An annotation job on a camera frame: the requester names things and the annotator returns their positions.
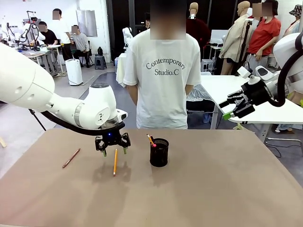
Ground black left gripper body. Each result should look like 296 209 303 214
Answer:
101 126 125 146

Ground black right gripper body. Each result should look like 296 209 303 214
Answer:
241 80 273 106

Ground reddish brown pen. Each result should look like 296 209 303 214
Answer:
62 148 81 169

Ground black mesh pen holder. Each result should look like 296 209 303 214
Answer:
150 138 169 168

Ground clear plastic sheet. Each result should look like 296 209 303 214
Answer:
186 83 215 101

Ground person in red shirt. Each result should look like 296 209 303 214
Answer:
246 0 282 71

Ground mannequin with beige coat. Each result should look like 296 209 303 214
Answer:
219 1 252 75

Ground black tripod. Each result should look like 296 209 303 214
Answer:
243 21 252 62
28 108 47 132

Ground person in white T-shirt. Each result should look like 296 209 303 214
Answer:
123 0 202 130

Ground table with cream cloth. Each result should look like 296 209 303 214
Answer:
115 52 130 88

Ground white air purifier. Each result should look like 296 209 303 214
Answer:
65 59 84 86

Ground grey plastic stool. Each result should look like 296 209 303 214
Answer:
94 54 107 70

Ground mannequin with dark red top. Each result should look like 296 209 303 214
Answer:
186 2 212 48

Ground mannequin with bucket hat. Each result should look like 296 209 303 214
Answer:
283 4 303 36

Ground seated person grey shirt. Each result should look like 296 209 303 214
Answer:
71 25 90 68

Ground person black shirt grey trousers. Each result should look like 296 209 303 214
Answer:
141 13 152 33

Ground seated person black shirt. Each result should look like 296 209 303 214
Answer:
37 21 59 45

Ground standing person white shirt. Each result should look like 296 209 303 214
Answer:
52 8 73 61

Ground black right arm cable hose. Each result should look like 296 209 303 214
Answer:
266 32 303 107

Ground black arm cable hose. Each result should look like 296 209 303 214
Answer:
266 32 303 107
28 108 126 137

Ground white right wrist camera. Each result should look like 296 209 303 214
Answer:
237 66 252 79

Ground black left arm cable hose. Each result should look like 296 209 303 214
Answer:
28 108 126 137

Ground grey metal wall panel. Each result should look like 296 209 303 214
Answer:
76 9 98 37

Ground white robot with black cables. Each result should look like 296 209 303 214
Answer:
20 10 47 48

